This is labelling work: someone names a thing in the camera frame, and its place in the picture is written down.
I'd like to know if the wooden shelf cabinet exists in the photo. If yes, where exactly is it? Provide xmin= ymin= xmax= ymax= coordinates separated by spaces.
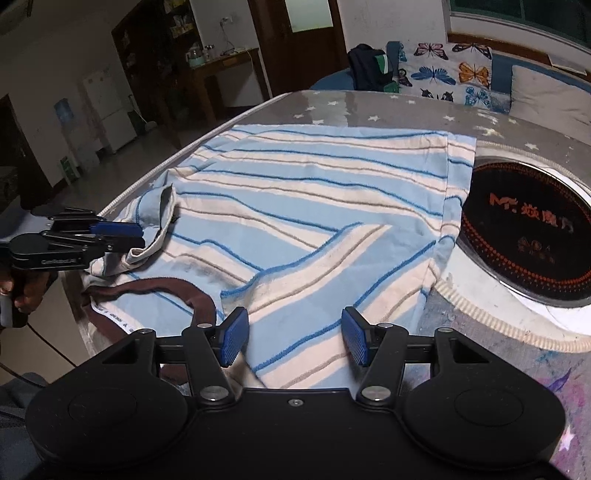
xmin=111 ymin=0 xmax=204 ymax=139

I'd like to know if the round black induction cooktop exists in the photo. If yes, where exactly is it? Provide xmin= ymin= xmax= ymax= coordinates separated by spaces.
xmin=455 ymin=157 xmax=591 ymax=308

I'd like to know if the beige pillow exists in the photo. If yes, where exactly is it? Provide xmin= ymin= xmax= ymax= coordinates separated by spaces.
xmin=510 ymin=65 xmax=591 ymax=134

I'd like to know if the green-framed window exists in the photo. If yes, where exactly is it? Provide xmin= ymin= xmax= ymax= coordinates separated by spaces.
xmin=450 ymin=0 xmax=591 ymax=28

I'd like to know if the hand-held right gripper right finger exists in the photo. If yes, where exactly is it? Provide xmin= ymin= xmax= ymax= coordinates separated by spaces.
xmin=342 ymin=307 xmax=497 ymax=401

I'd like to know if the wooden desk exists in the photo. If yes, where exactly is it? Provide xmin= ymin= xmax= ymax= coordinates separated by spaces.
xmin=187 ymin=46 xmax=271 ymax=121

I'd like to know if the person's dark clothing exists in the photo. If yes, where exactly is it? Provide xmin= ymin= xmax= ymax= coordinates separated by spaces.
xmin=0 ymin=371 xmax=49 ymax=467

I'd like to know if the butterfly-print cushion cover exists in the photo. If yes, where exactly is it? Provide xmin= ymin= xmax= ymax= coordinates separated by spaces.
xmin=397 ymin=41 xmax=495 ymax=112

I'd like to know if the blue striped shirt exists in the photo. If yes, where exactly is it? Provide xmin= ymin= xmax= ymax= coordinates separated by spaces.
xmin=81 ymin=122 xmax=476 ymax=388

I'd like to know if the wooden door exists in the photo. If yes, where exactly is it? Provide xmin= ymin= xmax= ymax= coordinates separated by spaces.
xmin=249 ymin=0 xmax=349 ymax=97

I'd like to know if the blue sofa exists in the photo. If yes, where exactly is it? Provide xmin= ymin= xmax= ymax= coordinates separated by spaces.
xmin=309 ymin=41 xmax=591 ymax=116

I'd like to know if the grey booklet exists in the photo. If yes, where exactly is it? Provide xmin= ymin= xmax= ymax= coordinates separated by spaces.
xmin=549 ymin=53 xmax=591 ymax=77

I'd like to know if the dark backpack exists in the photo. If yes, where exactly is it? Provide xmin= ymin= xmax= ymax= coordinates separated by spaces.
xmin=347 ymin=44 xmax=400 ymax=93

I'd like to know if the round beige-trimmed mat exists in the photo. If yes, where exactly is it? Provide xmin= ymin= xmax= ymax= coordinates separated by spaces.
xmin=434 ymin=138 xmax=591 ymax=354

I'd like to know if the white refrigerator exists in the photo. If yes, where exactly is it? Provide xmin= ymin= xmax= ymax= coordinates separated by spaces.
xmin=83 ymin=71 xmax=137 ymax=153

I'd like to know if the white-headed mop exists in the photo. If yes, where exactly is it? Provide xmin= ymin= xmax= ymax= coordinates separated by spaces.
xmin=129 ymin=95 xmax=157 ymax=130

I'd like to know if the person's left hand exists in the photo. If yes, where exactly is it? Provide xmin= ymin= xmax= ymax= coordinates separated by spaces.
xmin=0 ymin=270 xmax=56 ymax=317

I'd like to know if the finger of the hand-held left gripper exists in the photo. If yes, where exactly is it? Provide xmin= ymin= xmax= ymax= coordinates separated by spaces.
xmin=92 ymin=237 xmax=145 ymax=254
xmin=53 ymin=215 xmax=143 ymax=237

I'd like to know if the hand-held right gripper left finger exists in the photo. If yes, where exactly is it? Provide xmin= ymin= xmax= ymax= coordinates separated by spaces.
xmin=92 ymin=307 xmax=250 ymax=401

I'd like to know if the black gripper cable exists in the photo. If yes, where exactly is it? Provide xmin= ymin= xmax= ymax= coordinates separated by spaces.
xmin=0 ymin=320 xmax=81 ymax=384

